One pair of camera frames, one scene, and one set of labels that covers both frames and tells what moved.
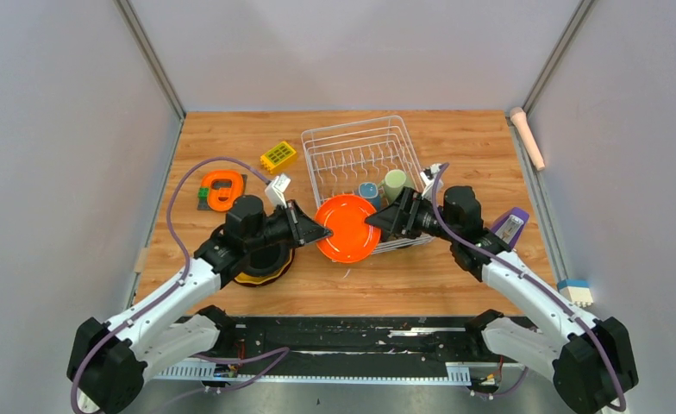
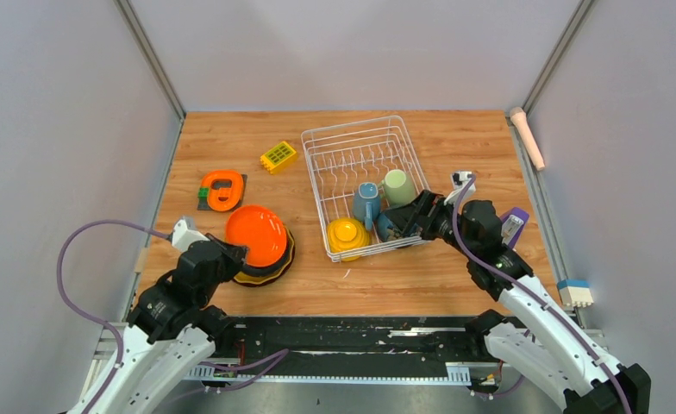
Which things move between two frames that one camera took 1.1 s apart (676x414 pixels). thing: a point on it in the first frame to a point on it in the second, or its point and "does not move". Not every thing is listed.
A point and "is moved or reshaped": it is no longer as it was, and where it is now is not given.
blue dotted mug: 371,191 does not move
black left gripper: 303,228 to 236,257
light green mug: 394,182 does not move
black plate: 267,260 does not move
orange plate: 353,239 is moved or reshaped
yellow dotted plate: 258,281 does not move
